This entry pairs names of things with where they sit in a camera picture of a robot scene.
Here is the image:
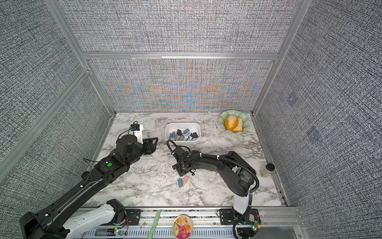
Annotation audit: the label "round colourful tin lid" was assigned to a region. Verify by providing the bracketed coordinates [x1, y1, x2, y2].
[172, 215, 194, 239]

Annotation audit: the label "small black-capped jar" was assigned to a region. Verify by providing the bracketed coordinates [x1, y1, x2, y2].
[260, 163, 275, 178]

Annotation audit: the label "white storage box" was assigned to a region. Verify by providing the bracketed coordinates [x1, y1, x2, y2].
[165, 122, 202, 146]

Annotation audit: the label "green scalloped plate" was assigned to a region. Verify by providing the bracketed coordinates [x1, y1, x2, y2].
[218, 110, 251, 133]

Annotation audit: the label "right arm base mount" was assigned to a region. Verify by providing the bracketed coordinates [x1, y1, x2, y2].
[217, 208, 261, 225]

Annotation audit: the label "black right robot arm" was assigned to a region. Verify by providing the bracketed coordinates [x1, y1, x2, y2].
[171, 147, 260, 216]

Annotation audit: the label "bread pieces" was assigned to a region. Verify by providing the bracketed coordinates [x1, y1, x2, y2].
[225, 115, 243, 132]

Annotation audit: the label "teal eraser bottom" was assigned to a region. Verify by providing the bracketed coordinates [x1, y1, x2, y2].
[177, 178, 183, 188]

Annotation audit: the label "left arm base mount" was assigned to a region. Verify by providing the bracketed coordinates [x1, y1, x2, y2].
[102, 199, 141, 227]

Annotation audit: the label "green strip on rail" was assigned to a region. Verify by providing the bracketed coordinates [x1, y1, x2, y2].
[147, 210, 162, 239]

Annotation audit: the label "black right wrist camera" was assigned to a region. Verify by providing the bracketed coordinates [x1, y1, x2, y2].
[172, 145, 191, 161]

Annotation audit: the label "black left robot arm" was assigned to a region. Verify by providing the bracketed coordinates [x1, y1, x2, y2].
[20, 134, 158, 239]

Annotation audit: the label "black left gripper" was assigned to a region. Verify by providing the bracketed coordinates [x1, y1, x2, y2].
[125, 136, 159, 169]

